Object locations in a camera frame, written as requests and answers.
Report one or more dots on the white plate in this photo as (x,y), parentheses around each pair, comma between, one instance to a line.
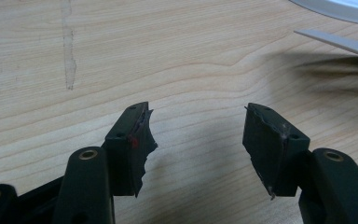
(338,9)

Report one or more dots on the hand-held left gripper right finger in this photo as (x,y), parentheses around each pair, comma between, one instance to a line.
(279,155)

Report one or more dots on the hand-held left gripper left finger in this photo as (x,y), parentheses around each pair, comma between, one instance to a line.
(122,152)

